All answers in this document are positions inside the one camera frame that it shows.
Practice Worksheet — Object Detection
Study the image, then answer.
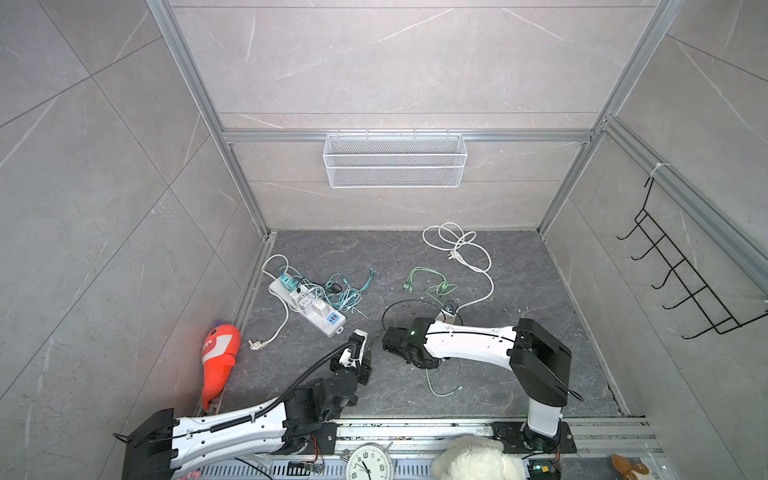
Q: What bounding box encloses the white multicolour power strip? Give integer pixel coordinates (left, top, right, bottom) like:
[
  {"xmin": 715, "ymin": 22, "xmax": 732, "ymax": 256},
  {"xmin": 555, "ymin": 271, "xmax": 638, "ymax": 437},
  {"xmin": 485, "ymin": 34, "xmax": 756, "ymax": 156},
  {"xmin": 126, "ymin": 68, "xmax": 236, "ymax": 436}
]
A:
[{"xmin": 268, "ymin": 276, "xmax": 347, "ymax": 338}]

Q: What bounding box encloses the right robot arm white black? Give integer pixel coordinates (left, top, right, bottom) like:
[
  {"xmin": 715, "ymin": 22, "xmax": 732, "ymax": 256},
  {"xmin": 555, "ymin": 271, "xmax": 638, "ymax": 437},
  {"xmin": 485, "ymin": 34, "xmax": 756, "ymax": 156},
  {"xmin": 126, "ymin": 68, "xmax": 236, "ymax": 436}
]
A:
[{"xmin": 382, "ymin": 318, "xmax": 576, "ymax": 453}]

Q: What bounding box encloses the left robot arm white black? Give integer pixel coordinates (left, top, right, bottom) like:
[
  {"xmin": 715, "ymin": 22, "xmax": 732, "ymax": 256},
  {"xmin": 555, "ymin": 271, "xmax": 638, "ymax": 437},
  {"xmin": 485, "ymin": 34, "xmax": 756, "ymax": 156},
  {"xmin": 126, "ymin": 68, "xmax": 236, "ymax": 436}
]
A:
[{"xmin": 115, "ymin": 329, "xmax": 371, "ymax": 479}]

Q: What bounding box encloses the white analog clock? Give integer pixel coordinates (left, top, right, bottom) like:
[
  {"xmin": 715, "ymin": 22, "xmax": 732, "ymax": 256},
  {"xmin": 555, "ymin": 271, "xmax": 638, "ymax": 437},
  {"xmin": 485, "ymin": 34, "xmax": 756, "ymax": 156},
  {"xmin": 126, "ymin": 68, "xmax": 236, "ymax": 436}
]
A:
[{"xmin": 345, "ymin": 443, "xmax": 395, "ymax": 480}]

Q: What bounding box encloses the red toy vacuum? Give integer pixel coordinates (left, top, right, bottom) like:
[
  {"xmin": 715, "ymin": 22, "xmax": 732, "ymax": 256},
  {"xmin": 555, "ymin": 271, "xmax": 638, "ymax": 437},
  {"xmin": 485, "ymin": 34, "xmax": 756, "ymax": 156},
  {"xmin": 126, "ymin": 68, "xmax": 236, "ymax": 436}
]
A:
[{"xmin": 201, "ymin": 323, "xmax": 241, "ymax": 411}]

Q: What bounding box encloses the white plush toy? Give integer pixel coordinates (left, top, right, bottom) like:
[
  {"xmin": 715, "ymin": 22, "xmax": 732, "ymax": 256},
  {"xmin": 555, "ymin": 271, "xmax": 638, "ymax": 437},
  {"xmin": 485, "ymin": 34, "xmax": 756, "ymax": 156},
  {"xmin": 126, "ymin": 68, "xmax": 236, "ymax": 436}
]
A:
[{"xmin": 430, "ymin": 435, "xmax": 526, "ymax": 480}]

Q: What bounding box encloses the brown plush toy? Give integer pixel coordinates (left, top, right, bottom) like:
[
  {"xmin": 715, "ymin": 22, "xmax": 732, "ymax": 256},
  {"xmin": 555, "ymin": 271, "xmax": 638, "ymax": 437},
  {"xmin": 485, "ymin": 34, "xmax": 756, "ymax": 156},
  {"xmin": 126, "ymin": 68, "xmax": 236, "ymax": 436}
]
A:
[{"xmin": 610, "ymin": 454, "xmax": 653, "ymax": 480}]

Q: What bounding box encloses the teal charger cable bundle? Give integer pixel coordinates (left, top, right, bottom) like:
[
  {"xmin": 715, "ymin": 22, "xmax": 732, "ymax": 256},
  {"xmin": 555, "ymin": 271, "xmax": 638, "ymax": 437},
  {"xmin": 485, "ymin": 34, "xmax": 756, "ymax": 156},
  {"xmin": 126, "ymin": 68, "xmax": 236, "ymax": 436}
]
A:
[{"xmin": 299, "ymin": 266, "xmax": 378, "ymax": 313}]

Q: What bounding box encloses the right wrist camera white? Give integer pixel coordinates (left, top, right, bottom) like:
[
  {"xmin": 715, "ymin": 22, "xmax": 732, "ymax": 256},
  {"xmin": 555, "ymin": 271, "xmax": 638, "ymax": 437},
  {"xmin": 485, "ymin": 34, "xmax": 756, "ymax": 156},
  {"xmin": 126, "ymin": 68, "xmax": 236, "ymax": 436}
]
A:
[{"xmin": 441, "ymin": 303, "xmax": 457, "ymax": 323}]

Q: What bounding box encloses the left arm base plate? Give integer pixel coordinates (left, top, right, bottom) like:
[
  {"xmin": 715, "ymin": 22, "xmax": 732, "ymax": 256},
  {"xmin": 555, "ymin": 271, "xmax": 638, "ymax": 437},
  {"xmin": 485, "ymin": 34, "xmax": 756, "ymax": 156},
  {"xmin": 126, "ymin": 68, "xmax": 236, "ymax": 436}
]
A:
[{"xmin": 278, "ymin": 422, "xmax": 339, "ymax": 456}]

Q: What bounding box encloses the white power strip cable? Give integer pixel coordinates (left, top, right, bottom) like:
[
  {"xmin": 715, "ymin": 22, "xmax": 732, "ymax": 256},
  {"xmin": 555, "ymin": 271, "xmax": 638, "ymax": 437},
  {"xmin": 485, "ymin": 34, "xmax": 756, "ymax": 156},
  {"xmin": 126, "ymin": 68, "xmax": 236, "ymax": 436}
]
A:
[{"xmin": 248, "ymin": 254, "xmax": 292, "ymax": 352}]

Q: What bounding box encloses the white cable of purple strip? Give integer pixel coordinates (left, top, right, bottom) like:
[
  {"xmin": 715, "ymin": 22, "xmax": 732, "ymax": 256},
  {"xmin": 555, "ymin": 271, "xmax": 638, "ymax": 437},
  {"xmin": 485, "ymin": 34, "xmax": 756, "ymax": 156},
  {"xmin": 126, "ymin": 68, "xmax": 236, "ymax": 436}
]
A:
[{"xmin": 421, "ymin": 222, "xmax": 496, "ymax": 313}]

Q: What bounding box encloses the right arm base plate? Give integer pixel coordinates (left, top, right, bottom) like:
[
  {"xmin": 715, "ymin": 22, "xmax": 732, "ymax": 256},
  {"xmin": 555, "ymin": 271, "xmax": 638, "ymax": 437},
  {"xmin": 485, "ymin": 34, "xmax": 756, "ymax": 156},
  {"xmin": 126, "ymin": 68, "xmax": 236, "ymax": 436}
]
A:
[{"xmin": 490, "ymin": 421, "xmax": 577, "ymax": 455}]

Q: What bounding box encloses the white wire mesh basket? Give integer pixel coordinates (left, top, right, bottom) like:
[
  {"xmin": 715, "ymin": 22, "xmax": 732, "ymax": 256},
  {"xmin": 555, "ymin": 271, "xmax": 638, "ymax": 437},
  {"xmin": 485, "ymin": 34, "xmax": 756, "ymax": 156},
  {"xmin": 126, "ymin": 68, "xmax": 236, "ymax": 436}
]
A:
[{"xmin": 323, "ymin": 133, "xmax": 468, "ymax": 189}]

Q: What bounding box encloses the aluminium front rail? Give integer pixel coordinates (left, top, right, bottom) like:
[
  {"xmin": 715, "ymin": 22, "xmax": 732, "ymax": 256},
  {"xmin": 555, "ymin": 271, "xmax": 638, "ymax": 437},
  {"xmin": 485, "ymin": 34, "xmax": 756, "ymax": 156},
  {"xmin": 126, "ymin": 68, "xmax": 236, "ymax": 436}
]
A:
[{"xmin": 180, "ymin": 417, "xmax": 676, "ymax": 479}]

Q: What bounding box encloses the black wire hook rack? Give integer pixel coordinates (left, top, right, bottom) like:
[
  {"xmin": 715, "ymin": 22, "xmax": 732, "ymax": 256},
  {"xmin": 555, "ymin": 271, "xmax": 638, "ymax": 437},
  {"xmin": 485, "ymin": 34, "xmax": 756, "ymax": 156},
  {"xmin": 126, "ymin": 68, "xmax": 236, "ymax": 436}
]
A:
[{"xmin": 616, "ymin": 177, "xmax": 767, "ymax": 341}]

